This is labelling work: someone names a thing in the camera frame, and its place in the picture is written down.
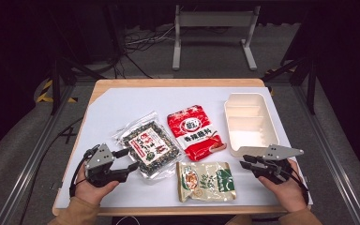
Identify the black tripod stand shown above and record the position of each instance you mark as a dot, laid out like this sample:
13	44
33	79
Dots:
309	81
56	81

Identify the red seasoning packet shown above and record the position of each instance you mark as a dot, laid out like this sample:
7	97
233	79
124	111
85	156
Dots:
195	131

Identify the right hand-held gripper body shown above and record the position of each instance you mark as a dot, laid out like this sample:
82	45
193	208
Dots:
278	153

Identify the white plastic storage box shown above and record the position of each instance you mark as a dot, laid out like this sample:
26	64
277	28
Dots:
250	125

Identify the clear seaweed snack packet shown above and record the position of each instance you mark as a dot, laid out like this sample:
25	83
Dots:
150	146

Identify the yellow and black hazard tape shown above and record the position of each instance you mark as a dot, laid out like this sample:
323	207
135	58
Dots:
45	90

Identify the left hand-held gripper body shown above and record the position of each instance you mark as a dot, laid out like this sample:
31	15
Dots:
100	161

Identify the green and white snack packet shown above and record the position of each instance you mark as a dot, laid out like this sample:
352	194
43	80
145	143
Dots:
204	181

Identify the person's right hand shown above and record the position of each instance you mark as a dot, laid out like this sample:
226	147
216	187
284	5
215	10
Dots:
289	195

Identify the person's left hand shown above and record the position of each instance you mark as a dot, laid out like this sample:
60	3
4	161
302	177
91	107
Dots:
89	192

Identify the white table mat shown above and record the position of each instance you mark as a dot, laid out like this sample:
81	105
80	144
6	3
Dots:
137	103

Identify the grey metal stand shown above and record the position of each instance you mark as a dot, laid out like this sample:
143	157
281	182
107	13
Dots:
214	18

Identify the wooden table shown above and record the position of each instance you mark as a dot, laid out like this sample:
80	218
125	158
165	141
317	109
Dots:
168	82

